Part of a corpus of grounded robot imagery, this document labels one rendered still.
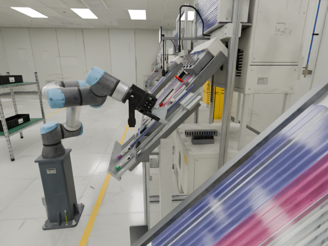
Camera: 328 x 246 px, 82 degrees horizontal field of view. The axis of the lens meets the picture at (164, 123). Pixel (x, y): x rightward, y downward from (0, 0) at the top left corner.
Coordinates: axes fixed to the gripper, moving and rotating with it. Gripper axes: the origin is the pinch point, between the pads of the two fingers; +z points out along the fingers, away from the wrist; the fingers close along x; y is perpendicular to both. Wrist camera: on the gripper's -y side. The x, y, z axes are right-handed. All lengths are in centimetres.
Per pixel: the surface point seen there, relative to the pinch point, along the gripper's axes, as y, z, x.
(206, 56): 40, 10, 35
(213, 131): 3, 56, 60
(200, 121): 0, 94, 172
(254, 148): 11.4, 5.7, -44.9
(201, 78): 28.2, 14.0, 31.1
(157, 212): -77, 51, 53
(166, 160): -17.8, 13.6, 7.9
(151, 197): -54, 29, 31
